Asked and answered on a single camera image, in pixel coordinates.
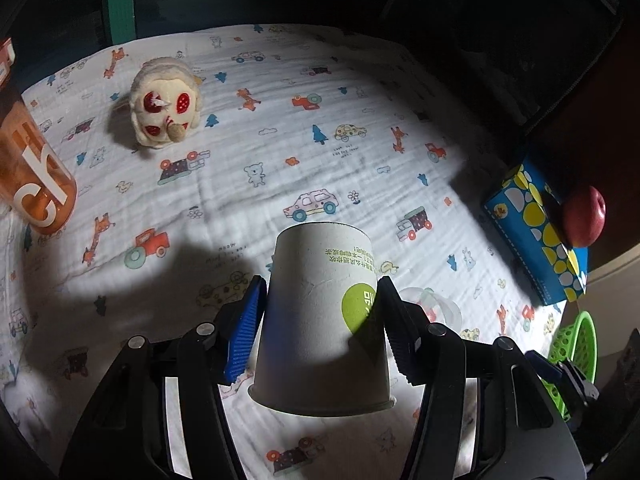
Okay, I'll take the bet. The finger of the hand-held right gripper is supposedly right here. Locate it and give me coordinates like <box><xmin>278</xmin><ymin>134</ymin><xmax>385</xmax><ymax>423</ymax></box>
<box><xmin>525</xmin><ymin>351</ymin><xmax>601</xmax><ymax>403</ymax></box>

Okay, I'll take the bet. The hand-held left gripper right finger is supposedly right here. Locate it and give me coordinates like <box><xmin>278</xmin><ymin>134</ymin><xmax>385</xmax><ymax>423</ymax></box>
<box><xmin>377</xmin><ymin>275</ymin><xmax>588</xmax><ymax>480</ymax></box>

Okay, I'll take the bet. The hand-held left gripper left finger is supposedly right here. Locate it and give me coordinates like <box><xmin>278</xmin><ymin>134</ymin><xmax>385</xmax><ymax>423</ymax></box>
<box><xmin>60</xmin><ymin>275</ymin><xmax>267</xmax><ymax>480</ymax></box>

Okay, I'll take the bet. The green plastic basket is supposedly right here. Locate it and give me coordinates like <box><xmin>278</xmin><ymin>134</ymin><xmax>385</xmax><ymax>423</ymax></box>
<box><xmin>547</xmin><ymin>310</ymin><xmax>598</xmax><ymax>421</ymax></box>

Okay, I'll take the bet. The white paper cup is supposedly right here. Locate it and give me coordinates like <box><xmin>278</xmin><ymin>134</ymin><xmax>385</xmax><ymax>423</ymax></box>
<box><xmin>248</xmin><ymin>222</ymin><xmax>397</xmax><ymax>418</ymax></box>

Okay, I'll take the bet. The blue patterned box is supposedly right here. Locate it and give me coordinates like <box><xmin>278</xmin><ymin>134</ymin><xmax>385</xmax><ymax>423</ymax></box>
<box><xmin>481</xmin><ymin>157</ymin><xmax>590</xmax><ymax>306</ymax></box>

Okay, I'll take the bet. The red apple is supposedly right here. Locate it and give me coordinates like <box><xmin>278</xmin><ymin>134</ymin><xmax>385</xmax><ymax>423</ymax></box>
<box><xmin>560</xmin><ymin>186</ymin><xmax>607</xmax><ymax>248</ymax></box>

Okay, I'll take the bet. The printed blanket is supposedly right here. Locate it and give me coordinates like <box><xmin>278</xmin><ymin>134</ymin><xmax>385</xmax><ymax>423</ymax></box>
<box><xmin>0</xmin><ymin>24</ymin><xmax>571</xmax><ymax>480</ymax></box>

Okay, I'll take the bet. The cream plush toy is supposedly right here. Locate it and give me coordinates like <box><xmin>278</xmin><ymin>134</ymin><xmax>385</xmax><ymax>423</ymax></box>
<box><xmin>129</xmin><ymin>57</ymin><xmax>206</xmax><ymax>148</ymax></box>

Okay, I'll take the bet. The orange water bottle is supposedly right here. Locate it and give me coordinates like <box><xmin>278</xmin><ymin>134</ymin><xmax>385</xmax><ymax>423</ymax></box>
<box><xmin>0</xmin><ymin>37</ymin><xmax>78</xmax><ymax>235</ymax></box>

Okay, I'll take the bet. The green window frame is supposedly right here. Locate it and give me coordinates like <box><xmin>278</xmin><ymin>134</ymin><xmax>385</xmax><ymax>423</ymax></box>
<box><xmin>106</xmin><ymin>0</ymin><xmax>138</xmax><ymax>43</ymax></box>

